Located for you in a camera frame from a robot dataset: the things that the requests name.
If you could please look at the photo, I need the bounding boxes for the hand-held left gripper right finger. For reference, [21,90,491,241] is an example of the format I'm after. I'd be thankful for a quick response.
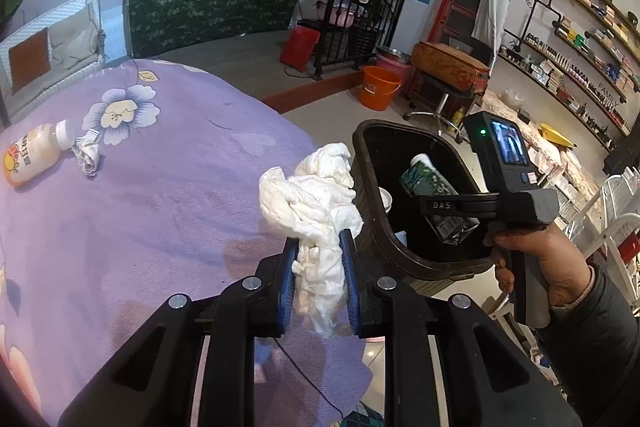
[339,229,583,427]

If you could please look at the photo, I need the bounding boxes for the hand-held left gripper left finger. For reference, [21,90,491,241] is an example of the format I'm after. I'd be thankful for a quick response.
[57,234,301,427]

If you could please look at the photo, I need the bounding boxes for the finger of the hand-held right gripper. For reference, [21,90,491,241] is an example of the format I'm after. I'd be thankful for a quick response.
[419,193,501,215]

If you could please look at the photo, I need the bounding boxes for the green patterned carton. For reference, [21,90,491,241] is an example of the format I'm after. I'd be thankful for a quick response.
[399,153,482,248]

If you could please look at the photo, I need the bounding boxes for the black trash bin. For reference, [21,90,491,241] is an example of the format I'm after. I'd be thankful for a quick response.
[351,119,507,283]

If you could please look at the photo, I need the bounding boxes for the white tissue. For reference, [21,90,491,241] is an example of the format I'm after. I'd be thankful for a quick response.
[258,143,365,341]

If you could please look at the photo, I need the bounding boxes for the person's right forearm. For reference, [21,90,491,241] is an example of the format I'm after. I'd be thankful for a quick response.
[537,266,640,413]

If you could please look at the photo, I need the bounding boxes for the person's right hand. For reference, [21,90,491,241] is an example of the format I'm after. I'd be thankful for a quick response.
[490,222,597,309]

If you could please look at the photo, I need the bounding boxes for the yellow tray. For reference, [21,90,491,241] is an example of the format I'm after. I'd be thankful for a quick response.
[540,123,576,148]

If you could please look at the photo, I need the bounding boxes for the chrome stool base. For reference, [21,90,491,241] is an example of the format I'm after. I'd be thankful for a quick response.
[402,79,472,138]

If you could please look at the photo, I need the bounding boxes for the white metal rack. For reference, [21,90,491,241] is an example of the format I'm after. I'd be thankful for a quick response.
[569,167,640,290]

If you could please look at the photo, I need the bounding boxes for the orange bucket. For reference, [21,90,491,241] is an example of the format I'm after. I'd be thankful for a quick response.
[357,66,403,112]

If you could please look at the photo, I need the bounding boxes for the brown padded stool seat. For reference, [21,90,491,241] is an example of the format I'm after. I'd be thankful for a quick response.
[410,41,491,97]

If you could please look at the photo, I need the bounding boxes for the purple floral tablecloth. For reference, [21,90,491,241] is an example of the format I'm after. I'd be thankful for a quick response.
[0,59,374,427]

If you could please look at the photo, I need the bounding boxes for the pink basin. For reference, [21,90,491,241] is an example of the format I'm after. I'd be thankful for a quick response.
[375,47,416,80]

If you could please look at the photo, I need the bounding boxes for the black metal rack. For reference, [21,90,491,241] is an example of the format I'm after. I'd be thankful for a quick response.
[312,0,407,81]

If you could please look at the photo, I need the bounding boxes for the red bag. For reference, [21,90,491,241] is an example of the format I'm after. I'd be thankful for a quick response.
[279,27,321,73]

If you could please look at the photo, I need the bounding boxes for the crumpled printed paper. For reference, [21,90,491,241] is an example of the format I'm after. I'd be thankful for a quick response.
[72,130,102,178]

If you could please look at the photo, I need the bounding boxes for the green patterned counter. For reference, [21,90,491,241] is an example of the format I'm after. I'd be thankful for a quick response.
[123,0,304,58]

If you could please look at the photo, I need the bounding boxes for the beige drink bottle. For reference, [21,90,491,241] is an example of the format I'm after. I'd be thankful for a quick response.
[2,120,76,188]

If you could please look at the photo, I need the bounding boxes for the white wicker sofa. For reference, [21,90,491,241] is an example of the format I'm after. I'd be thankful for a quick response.
[0,0,109,128]

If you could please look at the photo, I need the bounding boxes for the brown cushion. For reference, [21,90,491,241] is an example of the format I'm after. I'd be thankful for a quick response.
[8,27,54,94]

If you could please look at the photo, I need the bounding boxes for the black cable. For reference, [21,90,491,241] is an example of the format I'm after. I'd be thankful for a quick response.
[271,336,347,419]

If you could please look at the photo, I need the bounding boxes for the wall shelves with products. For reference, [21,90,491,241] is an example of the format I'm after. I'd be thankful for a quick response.
[500,0,640,148]

